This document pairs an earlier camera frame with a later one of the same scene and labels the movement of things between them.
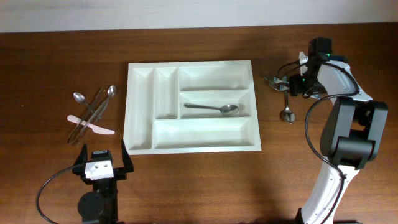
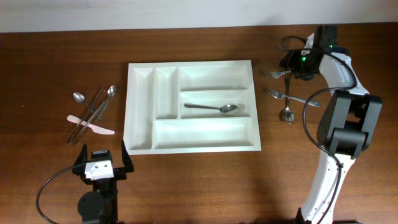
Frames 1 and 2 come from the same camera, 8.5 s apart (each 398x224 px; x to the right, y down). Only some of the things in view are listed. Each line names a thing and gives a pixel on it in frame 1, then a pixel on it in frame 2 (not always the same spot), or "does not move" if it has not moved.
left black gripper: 120,173 does not move
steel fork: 275,81 to 276,74
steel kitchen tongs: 92,113 does not move
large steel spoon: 286,115 does not move
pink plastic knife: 94,128 does not move
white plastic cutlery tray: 157,122 does not move
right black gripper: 295,84 to 291,59
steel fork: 280,86 to 278,94
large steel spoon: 227,109 does not move
